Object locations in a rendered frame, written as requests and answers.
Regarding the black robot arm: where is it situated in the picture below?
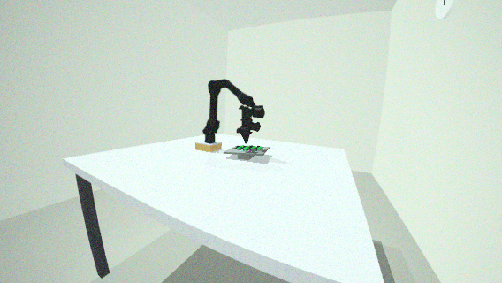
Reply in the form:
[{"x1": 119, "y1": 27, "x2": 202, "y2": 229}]
[{"x1": 203, "y1": 79, "x2": 265, "y2": 143}]

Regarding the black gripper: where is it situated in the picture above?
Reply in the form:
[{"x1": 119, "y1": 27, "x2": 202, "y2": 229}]
[{"x1": 236, "y1": 118, "x2": 253, "y2": 144}]

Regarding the grey switch panel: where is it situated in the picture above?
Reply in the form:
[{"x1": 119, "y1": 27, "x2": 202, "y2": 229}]
[{"x1": 224, "y1": 145, "x2": 270, "y2": 160}]

